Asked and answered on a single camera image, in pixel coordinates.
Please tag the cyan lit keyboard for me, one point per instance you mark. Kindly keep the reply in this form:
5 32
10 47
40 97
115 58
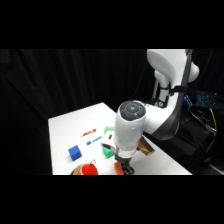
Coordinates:
205 99

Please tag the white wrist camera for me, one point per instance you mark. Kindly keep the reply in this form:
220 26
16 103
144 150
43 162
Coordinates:
108 141

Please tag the black curtain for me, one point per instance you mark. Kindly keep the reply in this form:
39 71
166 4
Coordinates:
33 100

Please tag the wooden bowl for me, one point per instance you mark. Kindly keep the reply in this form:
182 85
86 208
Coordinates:
76 171

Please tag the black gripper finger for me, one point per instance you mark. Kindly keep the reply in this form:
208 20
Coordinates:
125 169
131 168

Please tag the black robot stand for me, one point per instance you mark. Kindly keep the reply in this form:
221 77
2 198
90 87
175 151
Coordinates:
193 143

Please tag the red cup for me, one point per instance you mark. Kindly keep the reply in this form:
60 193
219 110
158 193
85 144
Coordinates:
90 169

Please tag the blue cube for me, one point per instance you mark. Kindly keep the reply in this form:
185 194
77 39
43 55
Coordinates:
74 153

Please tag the blue marker pen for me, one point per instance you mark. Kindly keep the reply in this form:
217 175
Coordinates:
94 140

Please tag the red marker pen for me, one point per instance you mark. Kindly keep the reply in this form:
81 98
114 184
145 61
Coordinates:
88 133

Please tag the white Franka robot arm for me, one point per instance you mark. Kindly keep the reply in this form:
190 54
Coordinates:
130 133

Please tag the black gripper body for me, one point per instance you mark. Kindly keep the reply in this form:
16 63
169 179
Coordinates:
125 160

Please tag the red cube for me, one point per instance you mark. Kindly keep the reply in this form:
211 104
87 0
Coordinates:
118 168

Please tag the wooden block with dark top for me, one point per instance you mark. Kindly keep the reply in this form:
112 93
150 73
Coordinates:
146 147

